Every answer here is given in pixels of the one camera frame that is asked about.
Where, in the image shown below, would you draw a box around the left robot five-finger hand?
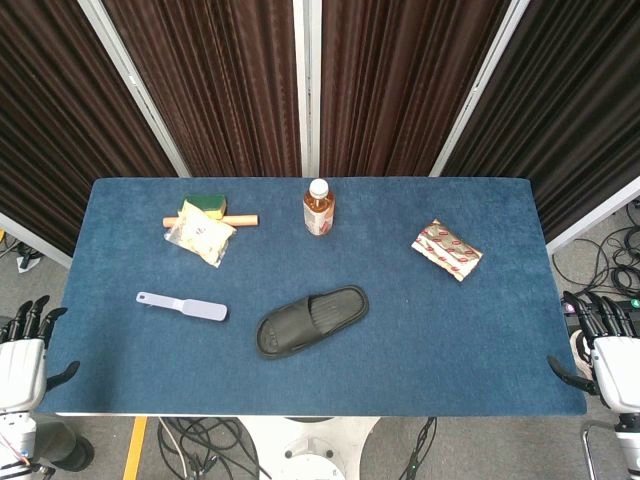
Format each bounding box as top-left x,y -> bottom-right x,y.
0,294 -> 81,414

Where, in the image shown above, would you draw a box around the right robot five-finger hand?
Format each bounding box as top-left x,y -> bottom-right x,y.
547,292 -> 640,412

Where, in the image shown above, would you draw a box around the lavender brush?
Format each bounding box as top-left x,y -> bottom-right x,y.
135,291 -> 230,323

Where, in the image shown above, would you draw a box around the black slipper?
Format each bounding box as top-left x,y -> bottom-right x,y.
255,284 -> 371,359

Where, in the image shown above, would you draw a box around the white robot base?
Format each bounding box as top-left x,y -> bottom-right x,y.
238,416 -> 382,480

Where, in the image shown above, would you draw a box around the black power strip coloured buttons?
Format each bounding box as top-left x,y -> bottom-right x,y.
563,297 -> 640,316

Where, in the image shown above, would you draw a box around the black round floor object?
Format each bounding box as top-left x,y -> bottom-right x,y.
33,418 -> 96,473

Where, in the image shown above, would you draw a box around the yellow floor tape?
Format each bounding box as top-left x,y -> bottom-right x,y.
122,416 -> 150,480

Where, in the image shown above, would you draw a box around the gold red snack packet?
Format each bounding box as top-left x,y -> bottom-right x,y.
410,218 -> 484,284

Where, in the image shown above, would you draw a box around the blue table mat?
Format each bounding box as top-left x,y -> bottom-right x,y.
33,176 -> 588,417

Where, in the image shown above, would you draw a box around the clear bag yellow snacks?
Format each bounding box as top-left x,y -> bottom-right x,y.
165,199 -> 236,269

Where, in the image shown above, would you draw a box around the dark brown curtain panel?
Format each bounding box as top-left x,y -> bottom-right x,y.
319,0 -> 512,178
101,0 -> 303,178
0,0 -> 177,256
441,0 -> 640,244

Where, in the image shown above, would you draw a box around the green yellow sponge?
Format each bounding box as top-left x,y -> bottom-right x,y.
181,193 -> 228,220

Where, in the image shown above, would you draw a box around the orange wooden stick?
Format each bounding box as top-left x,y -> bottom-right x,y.
162,214 -> 260,229

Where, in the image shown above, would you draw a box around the tea bottle white cap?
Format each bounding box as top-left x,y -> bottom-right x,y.
302,178 -> 336,238

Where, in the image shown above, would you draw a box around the chrome metal tube frame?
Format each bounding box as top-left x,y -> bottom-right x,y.
581,423 -> 622,480

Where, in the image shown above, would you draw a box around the black cable tangle on floor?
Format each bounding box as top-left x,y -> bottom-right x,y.
551,198 -> 640,301

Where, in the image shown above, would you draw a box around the white partition frame rail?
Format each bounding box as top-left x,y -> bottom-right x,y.
546,174 -> 640,255
0,211 -> 74,270

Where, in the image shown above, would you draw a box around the black cable bundle under table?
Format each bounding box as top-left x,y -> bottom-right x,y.
156,416 -> 264,480

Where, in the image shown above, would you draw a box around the black cable green plug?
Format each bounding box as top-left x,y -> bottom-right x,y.
398,416 -> 438,480

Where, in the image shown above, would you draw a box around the white partition frame post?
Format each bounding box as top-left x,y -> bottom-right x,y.
76,0 -> 192,179
291,0 -> 322,178
428,0 -> 532,178

